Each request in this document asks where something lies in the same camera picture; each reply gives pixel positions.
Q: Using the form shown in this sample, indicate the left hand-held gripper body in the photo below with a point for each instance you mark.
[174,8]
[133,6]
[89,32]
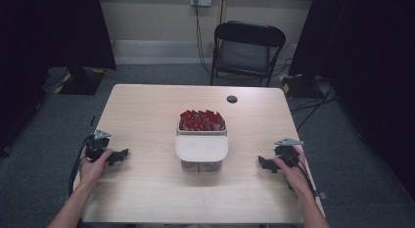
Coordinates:
[96,146]

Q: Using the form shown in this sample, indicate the black yellow-striped stand base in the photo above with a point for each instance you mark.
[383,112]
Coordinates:
[298,86]
[81,82]

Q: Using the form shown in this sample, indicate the black folding chair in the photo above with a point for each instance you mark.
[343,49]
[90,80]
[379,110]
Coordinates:
[244,52]

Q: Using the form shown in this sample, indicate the black curtain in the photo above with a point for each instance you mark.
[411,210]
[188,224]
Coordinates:
[368,58]
[39,42]

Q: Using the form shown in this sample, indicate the person's right hand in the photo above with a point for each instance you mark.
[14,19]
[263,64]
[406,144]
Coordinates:
[294,177]

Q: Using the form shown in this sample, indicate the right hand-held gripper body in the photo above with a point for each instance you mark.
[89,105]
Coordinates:
[287,152]

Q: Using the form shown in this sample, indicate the person's left hand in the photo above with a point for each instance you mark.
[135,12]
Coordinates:
[92,169]

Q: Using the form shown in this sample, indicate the pile of red packets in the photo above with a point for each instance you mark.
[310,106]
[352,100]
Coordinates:
[202,121]

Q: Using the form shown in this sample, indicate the clear plastic storage box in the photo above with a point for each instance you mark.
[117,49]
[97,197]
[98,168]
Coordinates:
[201,165]

